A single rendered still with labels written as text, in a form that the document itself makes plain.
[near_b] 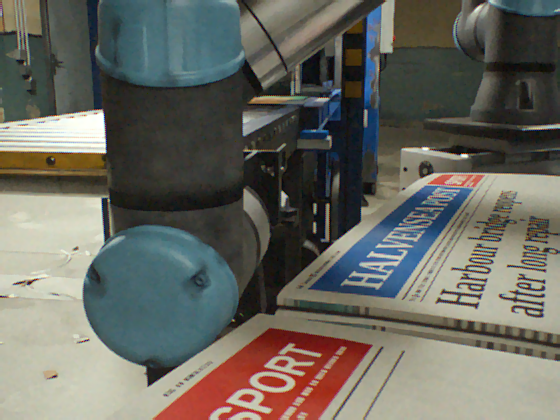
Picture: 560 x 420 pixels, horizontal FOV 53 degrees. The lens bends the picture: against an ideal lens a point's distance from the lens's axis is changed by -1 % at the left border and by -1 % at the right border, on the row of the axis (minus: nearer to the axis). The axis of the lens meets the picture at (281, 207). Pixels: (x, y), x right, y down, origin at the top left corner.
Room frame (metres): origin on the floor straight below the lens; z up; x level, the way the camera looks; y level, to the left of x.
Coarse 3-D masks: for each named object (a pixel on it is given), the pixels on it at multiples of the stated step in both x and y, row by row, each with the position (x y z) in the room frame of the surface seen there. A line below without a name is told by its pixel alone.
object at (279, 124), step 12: (288, 108) 1.69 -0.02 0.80; (300, 108) 1.79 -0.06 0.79; (252, 120) 1.23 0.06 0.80; (264, 120) 1.23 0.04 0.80; (276, 120) 1.27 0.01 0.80; (288, 120) 1.49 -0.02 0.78; (300, 120) 1.79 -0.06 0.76; (252, 132) 0.99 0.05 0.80; (264, 132) 1.11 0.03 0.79; (276, 132) 1.24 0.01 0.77; (288, 132) 1.49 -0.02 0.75; (300, 132) 1.79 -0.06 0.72; (252, 144) 0.98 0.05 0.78; (264, 144) 1.11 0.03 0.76; (276, 144) 1.27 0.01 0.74; (288, 144) 1.49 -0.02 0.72; (288, 156) 1.49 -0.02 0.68
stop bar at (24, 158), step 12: (0, 156) 0.59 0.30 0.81; (12, 156) 0.59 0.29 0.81; (24, 156) 0.59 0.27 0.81; (36, 156) 0.59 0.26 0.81; (48, 156) 0.59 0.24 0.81; (60, 156) 0.58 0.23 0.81; (72, 156) 0.58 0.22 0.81; (84, 156) 0.58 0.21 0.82; (96, 156) 0.58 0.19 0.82; (24, 168) 0.59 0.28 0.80; (36, 168) 0.59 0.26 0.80; (48, 168) 0.59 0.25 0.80; (60, 168) 0.59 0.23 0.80; (72, 168) 0.58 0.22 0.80; (84, 168) 0.58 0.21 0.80; (96, 168) 0.58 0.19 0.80
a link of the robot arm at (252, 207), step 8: (248, 192) 0.40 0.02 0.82; (248, 200) 0.38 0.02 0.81; (256, 200) 0.39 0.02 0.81; (248, 208) 0.37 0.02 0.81; (256, 208) 0.38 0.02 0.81; (256, 216) 0.37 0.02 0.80; (264, 216) 0.39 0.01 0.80; (256, 224) 0.36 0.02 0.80; (264, 224) 0.38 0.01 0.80; (264, 232) 0.38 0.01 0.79; (264, 240) 0.37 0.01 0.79; (264, 248) 0.38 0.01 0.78
